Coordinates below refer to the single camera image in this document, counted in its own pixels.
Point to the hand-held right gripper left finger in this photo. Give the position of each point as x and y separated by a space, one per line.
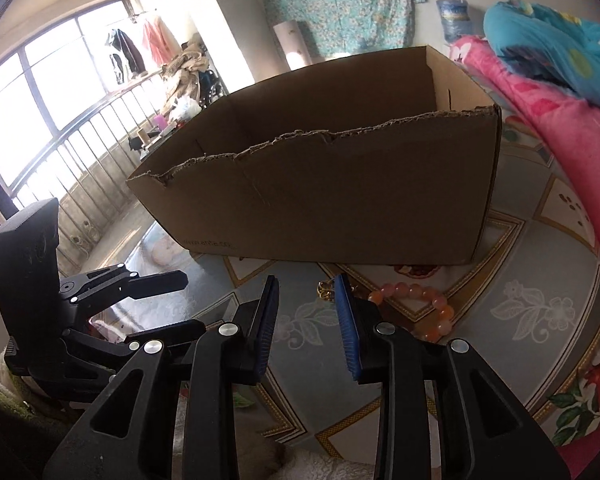
267 330

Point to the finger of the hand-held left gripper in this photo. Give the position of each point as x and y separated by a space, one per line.
155 284
175 331

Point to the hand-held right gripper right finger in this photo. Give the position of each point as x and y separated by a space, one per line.
347 330

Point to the brown cardboard box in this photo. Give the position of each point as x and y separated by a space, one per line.
330 195

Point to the metal balcony railing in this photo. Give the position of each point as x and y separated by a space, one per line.
95 160

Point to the small pink container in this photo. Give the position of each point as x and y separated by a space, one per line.
160 122

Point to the fruit print tablecloth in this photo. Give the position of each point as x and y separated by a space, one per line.
530 280

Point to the large window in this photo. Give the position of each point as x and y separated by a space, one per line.
55 75

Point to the pile of clothes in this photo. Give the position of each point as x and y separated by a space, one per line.
185 75

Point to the dark hanging jacket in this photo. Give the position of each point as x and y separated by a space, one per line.
125 55

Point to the pink hanging garment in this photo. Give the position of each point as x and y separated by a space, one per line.
157 40

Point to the pink floral blanket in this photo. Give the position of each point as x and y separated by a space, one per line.
555 125

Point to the teal floral curtain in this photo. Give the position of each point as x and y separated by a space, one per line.
340 5

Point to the blue water bottle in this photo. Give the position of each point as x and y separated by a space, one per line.
455 20

